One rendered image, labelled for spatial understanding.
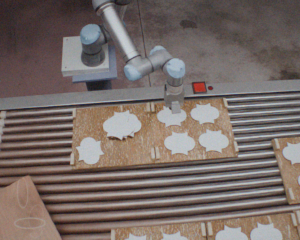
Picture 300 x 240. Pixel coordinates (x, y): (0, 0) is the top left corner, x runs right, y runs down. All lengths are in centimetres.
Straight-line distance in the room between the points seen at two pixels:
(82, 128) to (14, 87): 169
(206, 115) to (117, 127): 47
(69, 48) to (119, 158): 83
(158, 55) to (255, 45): 222
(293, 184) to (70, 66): 140
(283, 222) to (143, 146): 75
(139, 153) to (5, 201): 66
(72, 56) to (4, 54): 170
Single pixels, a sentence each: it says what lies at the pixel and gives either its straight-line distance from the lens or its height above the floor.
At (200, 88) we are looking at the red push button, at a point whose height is 93.
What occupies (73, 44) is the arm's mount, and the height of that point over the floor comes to 93.
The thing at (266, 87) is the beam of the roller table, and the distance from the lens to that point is 195.
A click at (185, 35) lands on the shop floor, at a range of 348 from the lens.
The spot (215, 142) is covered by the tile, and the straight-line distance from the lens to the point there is 163.
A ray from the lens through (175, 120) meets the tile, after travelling 167.
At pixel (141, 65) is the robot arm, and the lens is 138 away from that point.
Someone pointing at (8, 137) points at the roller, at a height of 92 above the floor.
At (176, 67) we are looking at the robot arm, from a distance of 136.
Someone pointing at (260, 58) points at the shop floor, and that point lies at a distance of 343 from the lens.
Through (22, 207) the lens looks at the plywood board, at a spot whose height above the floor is 104.
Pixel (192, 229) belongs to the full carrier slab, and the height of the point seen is 94.
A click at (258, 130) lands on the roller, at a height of 91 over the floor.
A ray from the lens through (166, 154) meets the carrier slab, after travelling 159.
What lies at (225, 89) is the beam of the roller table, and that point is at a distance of 187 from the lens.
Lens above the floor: 236
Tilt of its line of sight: 58 degrees down
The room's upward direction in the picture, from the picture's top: straight up
